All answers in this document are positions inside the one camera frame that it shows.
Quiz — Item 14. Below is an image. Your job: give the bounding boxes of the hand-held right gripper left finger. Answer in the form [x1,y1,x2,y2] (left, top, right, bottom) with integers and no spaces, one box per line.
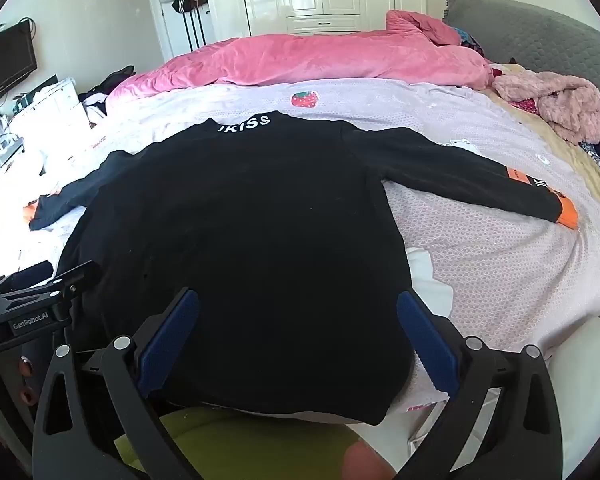
[32,287,201,480]

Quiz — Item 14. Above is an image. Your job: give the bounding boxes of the black sweater with orange cuffs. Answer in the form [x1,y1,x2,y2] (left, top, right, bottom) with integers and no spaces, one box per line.
[28,110,578,428]

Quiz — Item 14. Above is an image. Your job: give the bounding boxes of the pink quilt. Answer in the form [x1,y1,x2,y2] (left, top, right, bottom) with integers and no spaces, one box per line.
[105,10,496,101]

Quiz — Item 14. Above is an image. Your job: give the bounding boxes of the white drawer cabinet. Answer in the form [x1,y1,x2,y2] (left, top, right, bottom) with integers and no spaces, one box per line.
[15,77,88,161]

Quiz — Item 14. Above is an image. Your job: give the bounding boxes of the black television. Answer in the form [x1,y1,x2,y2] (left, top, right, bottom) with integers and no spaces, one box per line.
[0,22,38,111]

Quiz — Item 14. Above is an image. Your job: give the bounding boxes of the white glossy object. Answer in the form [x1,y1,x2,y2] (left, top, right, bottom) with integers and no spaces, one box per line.
[545,317,600,476]

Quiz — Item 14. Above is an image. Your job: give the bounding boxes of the lilac strawberry printed bedsheet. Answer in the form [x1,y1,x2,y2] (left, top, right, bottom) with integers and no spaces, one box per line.
[0,77,600,411]

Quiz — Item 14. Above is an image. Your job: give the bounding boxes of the pink fluffy garment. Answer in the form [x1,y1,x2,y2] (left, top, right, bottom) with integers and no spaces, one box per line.
[492,70,600,146]

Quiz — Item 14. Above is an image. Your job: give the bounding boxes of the dark clothes pile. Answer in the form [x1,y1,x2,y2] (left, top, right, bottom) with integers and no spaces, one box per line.
[77,65,136,106]

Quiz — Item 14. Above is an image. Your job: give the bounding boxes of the cluttered white desk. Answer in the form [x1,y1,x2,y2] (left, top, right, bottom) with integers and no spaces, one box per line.
[0,110,46,206]

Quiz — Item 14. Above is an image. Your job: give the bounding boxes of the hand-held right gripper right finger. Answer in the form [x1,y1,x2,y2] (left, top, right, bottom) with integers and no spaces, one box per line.
[395,289,565,480]

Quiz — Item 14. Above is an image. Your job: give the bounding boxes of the green cloth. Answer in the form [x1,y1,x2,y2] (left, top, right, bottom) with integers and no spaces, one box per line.
[115,405,376,480]

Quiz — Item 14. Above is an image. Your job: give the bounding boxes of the white door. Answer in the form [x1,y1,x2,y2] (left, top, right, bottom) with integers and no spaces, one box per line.
[145,0,241,61]

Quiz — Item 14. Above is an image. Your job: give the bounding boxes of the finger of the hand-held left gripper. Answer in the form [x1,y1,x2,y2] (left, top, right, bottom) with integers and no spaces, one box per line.
[2,261,53,288]
[55,260,96,293]

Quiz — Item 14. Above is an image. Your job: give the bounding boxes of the grey quilted headboard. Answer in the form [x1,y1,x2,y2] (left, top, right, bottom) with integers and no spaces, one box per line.
[442,0,600,126]

